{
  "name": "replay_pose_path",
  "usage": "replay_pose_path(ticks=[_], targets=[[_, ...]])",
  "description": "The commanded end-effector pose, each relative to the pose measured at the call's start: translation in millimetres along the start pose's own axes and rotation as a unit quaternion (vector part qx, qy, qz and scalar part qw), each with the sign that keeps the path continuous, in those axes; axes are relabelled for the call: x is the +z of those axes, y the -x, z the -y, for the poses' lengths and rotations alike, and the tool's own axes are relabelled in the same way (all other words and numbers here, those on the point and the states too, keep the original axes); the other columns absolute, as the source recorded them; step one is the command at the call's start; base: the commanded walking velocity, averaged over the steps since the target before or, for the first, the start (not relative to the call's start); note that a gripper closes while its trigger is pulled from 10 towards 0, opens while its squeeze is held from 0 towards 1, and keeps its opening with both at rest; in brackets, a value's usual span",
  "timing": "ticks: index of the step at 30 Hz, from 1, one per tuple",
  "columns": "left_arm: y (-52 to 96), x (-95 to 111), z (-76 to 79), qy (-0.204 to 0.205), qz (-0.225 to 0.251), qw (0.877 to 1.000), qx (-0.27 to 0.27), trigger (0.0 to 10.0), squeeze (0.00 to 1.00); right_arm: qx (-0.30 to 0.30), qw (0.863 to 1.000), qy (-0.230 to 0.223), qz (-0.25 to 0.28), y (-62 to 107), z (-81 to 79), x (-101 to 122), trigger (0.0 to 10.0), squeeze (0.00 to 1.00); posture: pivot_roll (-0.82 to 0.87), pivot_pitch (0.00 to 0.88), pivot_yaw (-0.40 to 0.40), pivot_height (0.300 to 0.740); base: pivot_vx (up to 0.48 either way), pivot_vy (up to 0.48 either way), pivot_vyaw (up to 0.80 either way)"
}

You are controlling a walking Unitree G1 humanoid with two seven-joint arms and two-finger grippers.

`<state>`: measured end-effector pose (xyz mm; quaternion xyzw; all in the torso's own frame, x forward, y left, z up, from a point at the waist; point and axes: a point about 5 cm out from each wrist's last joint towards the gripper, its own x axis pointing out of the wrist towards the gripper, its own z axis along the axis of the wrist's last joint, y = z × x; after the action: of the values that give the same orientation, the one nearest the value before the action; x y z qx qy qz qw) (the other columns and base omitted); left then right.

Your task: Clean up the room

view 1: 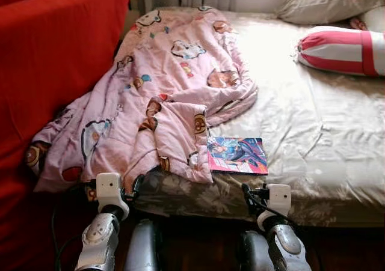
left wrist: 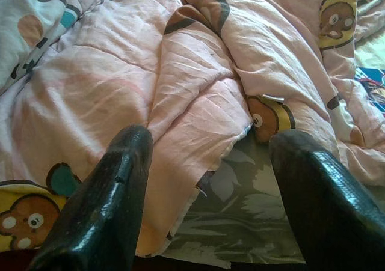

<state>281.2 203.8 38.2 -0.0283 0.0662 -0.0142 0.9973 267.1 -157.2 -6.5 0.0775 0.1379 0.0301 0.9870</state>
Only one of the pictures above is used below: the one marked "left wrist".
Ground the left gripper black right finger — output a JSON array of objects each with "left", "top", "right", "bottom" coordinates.
[{"left": 269, "top": 129, "right": 385, "bottom": 271}]

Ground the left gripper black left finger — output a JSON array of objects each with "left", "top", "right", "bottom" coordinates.
[{"left": 28, "top": 125, "right": 154, "bottom": 271}]

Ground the colourful comic book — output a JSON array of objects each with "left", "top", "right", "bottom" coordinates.
[{"left": 354, "top": 66, "right": 385, "bottom": 115}]

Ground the pale floral bed sheet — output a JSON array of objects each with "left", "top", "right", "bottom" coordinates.
[{"left": 162, "top": 33, "right": 385, "bottom": 269}]

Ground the pink cartoon print blanket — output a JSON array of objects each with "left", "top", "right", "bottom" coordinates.
[{"left": 0, "top": 0, "right": 385, "bottom": 258}]

